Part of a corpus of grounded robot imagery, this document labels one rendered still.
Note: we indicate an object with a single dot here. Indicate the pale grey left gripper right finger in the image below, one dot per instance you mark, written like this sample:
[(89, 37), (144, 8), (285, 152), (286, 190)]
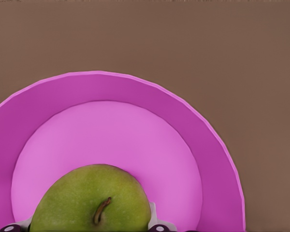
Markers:
[(159, 224)]

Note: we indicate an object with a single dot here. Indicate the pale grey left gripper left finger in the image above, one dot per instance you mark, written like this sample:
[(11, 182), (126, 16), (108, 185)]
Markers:
[(19, 226)]

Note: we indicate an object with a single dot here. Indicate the green apple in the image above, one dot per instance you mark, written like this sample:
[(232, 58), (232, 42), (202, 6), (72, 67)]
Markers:
[(87, 193)]

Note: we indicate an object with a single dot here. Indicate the pink round plate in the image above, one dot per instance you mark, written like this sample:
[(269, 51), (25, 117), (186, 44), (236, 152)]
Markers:
[(116, 125)]

